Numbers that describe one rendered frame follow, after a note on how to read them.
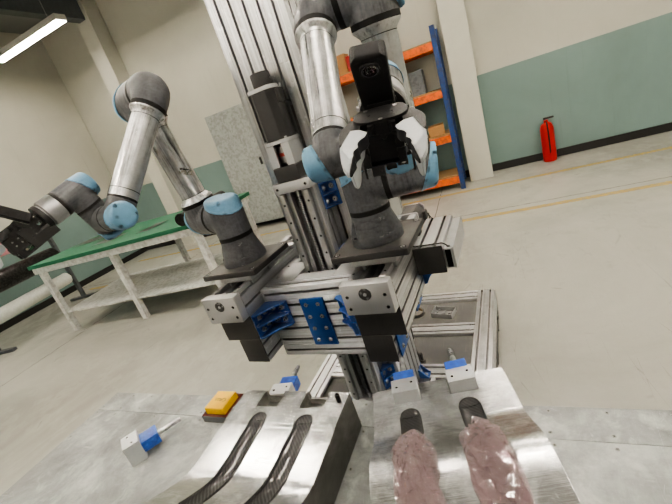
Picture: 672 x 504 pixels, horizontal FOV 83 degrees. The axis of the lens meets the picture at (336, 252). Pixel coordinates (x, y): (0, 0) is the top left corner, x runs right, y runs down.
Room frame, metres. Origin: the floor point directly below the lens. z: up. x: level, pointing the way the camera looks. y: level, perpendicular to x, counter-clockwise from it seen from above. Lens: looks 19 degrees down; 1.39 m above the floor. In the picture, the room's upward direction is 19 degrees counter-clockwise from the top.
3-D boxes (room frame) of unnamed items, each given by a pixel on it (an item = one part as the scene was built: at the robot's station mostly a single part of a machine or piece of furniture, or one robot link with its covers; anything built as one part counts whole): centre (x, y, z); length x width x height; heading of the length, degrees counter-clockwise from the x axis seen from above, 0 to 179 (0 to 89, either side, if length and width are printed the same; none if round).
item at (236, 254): (1.27, 0.31, 1.09); 0.15 x 0.15 x 0.10
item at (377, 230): (1.03, -0.13, 1.09); 0.15 x 0.15 x 0.10
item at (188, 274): (4.42, 2.07, 0.51); 2.40 x 1.13 x 1.02; 69
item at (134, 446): (0.78, 0.56, 0.83); 0.13 x 0.05 x 0.05; 119
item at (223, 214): (1.28, 0.31, 1.20); 0.13 x 0.12 x 0.14; 44
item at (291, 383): (0.80, 0.21, 0.83); 0.13 x 0.05 x 0.05; 161
